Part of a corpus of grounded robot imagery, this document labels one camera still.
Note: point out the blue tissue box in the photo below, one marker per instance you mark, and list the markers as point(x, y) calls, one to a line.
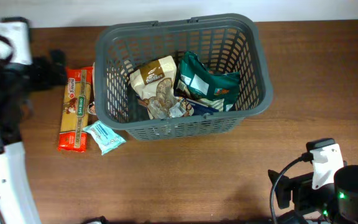
point(202, 109)

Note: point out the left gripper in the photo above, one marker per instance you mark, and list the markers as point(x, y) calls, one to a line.
point(45, 73)

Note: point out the beige pantree pouch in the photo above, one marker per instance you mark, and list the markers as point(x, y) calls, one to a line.
point(91, 106)
point(153, 83)

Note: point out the light blue wipes packet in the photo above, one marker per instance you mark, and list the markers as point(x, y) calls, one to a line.
point(104, 136)

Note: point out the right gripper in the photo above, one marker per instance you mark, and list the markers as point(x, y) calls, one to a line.
point(284, 189)

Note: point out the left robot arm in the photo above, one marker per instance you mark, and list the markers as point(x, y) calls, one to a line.
point(20, 74)

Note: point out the green snack bag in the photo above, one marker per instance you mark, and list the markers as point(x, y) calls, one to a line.
point(213, 89)

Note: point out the red spaghetti packet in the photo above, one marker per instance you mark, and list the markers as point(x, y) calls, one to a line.
point(75, 110)

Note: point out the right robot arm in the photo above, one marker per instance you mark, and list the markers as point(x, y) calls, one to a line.
point(344, 210)

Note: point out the grey plastic shopping basket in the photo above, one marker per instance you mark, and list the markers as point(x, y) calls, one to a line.
point(224, 43)

